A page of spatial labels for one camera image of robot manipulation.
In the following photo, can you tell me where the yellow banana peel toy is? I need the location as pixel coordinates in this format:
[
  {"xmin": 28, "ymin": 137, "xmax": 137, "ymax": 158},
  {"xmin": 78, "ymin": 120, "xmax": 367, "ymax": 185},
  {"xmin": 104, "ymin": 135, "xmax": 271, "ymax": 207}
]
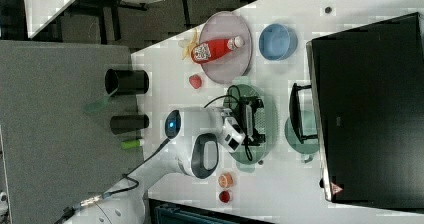
[{"xmin": 178, "ymin": 29, "xmax": 199, "ymax": 59}]

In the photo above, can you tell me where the blue bowl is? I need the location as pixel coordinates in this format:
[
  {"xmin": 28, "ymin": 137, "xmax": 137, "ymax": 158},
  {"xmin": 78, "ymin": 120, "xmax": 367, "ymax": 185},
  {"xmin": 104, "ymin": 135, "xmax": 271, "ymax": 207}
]
[{"xmin": 259, "ymin": 24, "xmax": 298, "ymax": 61}]

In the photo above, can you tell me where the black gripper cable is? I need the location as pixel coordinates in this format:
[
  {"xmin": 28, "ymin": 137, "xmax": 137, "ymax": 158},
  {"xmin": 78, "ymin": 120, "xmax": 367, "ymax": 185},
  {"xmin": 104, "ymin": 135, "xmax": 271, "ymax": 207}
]
[{"xmin": 203, "ymin": 84, "xmax": 254, "ymax": 162}]

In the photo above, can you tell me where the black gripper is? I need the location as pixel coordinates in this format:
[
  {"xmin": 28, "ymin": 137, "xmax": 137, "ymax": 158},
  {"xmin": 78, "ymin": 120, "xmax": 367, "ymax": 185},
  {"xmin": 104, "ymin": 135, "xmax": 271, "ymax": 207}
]
[{"xmin": 235, "ymin": 96, "xmax": 266, "ymax": 146}]

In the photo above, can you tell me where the green marker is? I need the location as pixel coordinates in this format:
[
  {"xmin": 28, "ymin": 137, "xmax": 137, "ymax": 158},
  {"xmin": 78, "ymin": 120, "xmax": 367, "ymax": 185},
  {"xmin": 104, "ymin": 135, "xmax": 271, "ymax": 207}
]
[{"xmin": 121, "ymin": 139, "xmax": 144, "ymax": 150}]

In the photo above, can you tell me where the green mug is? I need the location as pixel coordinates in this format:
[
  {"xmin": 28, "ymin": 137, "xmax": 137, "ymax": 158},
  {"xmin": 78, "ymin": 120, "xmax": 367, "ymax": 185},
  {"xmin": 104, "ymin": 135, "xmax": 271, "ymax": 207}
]
[{"xmin": 284, "ymin": 110, "xmax": 321, "ymax": 164}]

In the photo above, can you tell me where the black cylinder post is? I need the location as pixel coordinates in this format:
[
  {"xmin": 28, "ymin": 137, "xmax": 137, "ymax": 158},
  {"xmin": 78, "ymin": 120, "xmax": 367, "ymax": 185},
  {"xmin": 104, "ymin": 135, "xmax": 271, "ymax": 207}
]
[{"xmin": 110, "ymin": 115, "xmax": 149, "ymax": 135}]

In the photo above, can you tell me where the red ketchup bottle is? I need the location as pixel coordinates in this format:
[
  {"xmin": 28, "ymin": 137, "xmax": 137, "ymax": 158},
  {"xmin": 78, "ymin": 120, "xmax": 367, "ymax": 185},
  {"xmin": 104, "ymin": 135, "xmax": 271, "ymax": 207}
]
[{"xmin": 190, "ymin": 36, "xmax": 245, "ymax": 64}]

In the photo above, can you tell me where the white side table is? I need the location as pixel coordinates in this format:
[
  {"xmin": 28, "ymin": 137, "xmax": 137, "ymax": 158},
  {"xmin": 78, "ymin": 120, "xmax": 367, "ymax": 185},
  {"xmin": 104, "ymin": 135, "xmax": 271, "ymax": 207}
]
[{"xmin": 24, "ymin": 0, "xmax": 75, "ymax": 38}]

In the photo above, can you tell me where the black cylinder cup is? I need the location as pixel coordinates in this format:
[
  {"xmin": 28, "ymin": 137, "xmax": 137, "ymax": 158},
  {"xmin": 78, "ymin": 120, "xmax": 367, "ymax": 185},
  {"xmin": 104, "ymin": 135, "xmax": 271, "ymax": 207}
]
[{"xmin": 104, "ymin": 69, "xmax": 149, "ymax": 96}]

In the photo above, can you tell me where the grey round plate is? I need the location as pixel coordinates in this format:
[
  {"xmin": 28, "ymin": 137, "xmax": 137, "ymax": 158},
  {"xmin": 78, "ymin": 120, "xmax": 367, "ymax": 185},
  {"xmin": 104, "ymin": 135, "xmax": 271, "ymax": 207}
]
[{"xmin": 199, "ymin": 11, "xmax": 253, "ymax": 84}]

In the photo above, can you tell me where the green flat utensil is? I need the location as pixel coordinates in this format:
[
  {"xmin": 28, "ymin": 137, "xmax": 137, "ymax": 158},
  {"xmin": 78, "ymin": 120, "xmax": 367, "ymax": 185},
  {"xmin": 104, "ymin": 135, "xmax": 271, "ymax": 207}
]
[{"xmin": 83, "ymin": 89, "xmax": 117, "ymax": 113}]

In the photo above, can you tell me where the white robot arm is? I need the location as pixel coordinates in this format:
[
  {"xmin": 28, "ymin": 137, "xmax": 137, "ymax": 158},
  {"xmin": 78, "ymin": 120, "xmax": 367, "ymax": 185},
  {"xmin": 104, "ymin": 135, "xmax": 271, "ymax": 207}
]
[{"xmin": 54, "ymin": 95, "xmax": 266, "ymax": 224}]

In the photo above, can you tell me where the black toaster oven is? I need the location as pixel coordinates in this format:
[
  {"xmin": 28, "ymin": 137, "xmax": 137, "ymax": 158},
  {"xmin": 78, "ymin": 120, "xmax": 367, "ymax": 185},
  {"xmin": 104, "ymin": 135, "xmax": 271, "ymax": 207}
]
[{"xmin": 289, "ymin": 12, "xmax": 424, "ymax": 213}]

